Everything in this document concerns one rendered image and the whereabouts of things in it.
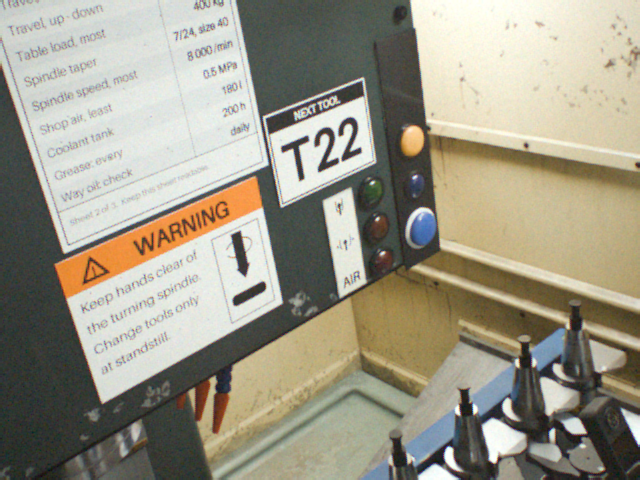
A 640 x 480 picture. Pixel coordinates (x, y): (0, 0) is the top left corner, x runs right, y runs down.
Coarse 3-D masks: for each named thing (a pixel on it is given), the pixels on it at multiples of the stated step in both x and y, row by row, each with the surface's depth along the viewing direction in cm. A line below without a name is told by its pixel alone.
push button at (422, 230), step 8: (416, 216) 70; (424, 216) 70; (432, 216) 71; (416, 224) 70; (424, 224) 70; (432, 224) 71; (416, 232) 70; (424, 232) 70; (432, 232) 71; (416, 240) 70; (424, 240) 71
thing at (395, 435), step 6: (390, 432) 89; (396, 432) 89; (390, 438) 88; (396, 438) 88; (396, 444) 89; (402, 444) 90; (390, 450) 90; (396, 450) 89; (402, 450) 89; (396, 456) 89; (402, 456) 89; (396, 462) 89; (402, 462) 89
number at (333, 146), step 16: (352, 112) 63; (320, 128) 61; (336, 128) 62; (352, 128) 63; (320, 144) 62; (336, 144) 63; (352, 144) 64; (320, 160) 62; (336, 160) 63; (352, 160) 64; (320, 176) 62
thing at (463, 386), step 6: (462, 384) 95; (468, 384) 94; (462, 390) 94; (468, 390) 94; (462, 396) 95; (468, 396) 95; (462, 402) 95; (468, 402) 95; (462, 408) 95; (468, 408) 95
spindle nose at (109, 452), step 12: (120, 432) 72; (132, 432) 74; (108, 444) 71; (120, 444) 73; (132, 444) 74; (84, 456) 69; (96, 456) 70; (108, 456) 71; (120, 456) 73; (60, 468) 69; (72, 468) 69; (84, 468) 70; (96, 468) 71; (108, 468) 72
